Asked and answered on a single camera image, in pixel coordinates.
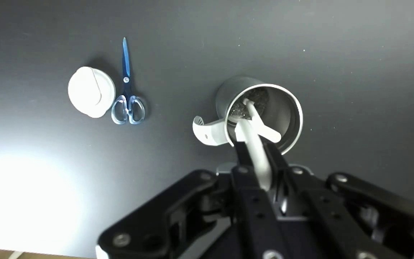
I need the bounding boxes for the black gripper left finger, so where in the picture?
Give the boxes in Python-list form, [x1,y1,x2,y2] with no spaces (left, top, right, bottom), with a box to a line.
[95,141,291,259]

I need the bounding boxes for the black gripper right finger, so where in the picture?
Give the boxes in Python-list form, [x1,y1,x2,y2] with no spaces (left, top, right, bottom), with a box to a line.
[265,141,414,259]

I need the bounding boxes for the white plastic spoon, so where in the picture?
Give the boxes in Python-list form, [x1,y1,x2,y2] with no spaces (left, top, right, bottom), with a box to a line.
[234,98,283,193]

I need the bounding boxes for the stainless steel flask with handle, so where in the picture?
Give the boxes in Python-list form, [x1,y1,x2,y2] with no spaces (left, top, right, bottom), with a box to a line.
[191,76,306,157]

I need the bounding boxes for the blue handled scissors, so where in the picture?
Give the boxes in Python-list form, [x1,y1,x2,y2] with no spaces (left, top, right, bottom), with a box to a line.
[109,36,150,126]

